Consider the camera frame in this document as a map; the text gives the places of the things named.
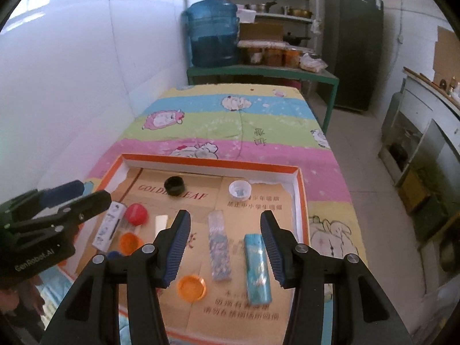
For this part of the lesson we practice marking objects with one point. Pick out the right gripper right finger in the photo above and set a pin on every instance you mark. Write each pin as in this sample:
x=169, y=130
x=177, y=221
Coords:
x=279, y=244

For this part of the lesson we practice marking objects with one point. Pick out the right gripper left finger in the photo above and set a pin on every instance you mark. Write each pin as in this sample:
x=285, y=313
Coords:
x=170, y=245

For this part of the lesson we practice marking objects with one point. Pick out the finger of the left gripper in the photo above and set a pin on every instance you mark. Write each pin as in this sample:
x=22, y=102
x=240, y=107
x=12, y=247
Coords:
x=79, y=210
x=32, y=202

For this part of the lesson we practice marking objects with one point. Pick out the gold lighter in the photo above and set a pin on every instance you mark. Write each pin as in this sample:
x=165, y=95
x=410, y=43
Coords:
x=160, y=223

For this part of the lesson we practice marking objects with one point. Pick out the orange bottle cap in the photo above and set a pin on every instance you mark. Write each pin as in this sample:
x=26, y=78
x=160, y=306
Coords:
x=191, y=288
x=128, y=243

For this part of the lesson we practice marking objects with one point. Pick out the teal lighter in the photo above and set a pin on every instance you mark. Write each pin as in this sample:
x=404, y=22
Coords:
x=258, y=287

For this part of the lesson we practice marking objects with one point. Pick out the white cartoon lighter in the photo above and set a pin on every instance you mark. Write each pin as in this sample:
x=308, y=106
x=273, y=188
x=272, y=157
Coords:
x=106, y=231

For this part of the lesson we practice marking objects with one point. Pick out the red bottle cap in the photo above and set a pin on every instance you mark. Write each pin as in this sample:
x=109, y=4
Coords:
x=136, y=214

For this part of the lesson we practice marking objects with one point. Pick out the clear glitter lighter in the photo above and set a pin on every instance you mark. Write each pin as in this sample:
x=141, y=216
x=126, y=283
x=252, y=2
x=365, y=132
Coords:
x=218, y=247

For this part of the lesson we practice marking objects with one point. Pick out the black bottle cap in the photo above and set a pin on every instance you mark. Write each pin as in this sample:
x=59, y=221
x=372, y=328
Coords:
x=174, y=186

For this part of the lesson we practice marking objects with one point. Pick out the white bottle cap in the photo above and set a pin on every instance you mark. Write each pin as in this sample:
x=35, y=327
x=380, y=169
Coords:
x=240, y=190

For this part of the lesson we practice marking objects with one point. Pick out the orange rimmed cardboard tray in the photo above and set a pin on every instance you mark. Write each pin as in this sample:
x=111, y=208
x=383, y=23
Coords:
x=224, y=292

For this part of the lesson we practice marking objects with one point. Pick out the colourful cartoon bed sheet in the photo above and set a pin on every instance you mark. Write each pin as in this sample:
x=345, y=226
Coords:
x=256, y=124

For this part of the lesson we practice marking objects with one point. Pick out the white kitchen counter cabinet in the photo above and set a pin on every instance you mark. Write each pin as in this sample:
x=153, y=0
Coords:
x=420, y=149

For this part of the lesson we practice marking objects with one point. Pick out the green side table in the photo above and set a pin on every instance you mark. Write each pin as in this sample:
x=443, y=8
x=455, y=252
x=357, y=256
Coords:
x=322, y=76

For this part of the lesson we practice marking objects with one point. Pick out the plastic bag on table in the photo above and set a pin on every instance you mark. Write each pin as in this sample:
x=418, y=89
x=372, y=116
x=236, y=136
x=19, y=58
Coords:
x=310, y=64

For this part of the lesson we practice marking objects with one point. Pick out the blue water jug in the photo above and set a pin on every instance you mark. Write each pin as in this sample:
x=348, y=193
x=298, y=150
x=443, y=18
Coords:
x=213, y=27

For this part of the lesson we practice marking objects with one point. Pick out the cardboard box on table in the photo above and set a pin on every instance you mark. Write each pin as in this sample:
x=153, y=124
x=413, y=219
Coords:
x=261, y=32

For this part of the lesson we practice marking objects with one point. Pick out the dark refrigerator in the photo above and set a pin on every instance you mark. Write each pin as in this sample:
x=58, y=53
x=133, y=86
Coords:
x=352, y=45

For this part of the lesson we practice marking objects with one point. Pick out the cardboard sheet on wall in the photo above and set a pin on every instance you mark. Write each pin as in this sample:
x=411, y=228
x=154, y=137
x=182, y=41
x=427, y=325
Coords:
x=446, y=56

